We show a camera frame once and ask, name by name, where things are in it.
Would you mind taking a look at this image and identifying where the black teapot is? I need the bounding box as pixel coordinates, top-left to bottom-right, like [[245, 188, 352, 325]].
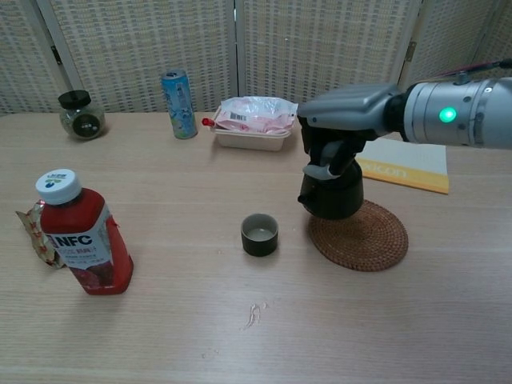
[[297, 159, 365, 220]]

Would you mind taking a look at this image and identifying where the glass jar black lid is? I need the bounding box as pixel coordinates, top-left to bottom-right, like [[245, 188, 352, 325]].
[[58, 90, 106, 142]]

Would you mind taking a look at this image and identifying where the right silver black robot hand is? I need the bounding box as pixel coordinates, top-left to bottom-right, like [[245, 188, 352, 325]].
[[298, 82, 405, 180]]

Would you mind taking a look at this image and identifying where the gold red snack packet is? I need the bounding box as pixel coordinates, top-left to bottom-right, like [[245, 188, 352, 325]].
[[14, 201, 67, 270]]

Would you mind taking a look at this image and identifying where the beige food tray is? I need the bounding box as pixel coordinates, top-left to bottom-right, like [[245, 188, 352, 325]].
[[211, 106, 295, 152]]

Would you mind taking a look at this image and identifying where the red juice bottle white cap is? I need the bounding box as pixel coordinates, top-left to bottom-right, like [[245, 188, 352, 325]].
[[34, 168, 135, 297]]

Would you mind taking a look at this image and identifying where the white yellow book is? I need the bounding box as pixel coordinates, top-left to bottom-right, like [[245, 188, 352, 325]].
[[355, 138, 450, 195]]

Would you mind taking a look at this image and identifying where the round woven brown coaster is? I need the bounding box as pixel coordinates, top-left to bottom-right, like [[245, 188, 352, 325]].
[[308, 198, 410, 273]]

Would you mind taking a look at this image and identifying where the pink white plastic pouch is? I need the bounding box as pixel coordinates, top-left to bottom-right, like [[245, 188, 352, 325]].
[[202, 95, 299, 135]]

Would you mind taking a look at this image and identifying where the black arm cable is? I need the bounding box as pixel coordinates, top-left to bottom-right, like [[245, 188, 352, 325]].
[[434, 58, 512, 81]]

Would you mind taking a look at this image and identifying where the light blue drink can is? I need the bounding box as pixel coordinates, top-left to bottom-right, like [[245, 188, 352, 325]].
[[160, 69, 199, 140]]

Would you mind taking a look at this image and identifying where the small metal cup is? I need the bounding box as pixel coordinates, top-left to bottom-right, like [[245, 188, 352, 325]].
[[240, 213, 280, 258]]

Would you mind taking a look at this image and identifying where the woven folding screen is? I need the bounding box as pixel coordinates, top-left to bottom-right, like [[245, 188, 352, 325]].
[[0, 0, 512, 117]]

